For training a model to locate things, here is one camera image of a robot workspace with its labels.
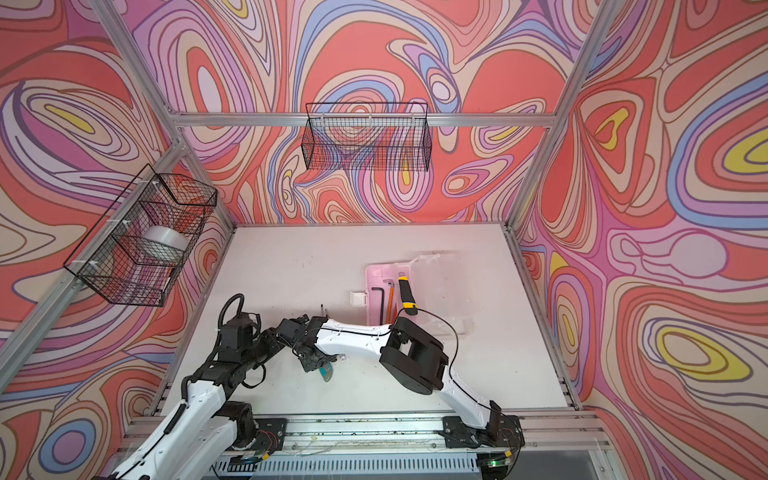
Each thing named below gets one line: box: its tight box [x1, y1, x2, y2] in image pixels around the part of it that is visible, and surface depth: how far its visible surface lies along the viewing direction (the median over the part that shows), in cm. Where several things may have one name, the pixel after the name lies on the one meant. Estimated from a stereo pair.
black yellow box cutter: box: [398, 276, 418, 316], surface depth 91 cm
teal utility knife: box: [319, 363, 333, 382], surface depth 84 cm
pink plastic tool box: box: [350, 251, 474, 335], surface depth 97 cm
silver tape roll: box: [141, 226, 189, 253], surface depth 75 cm
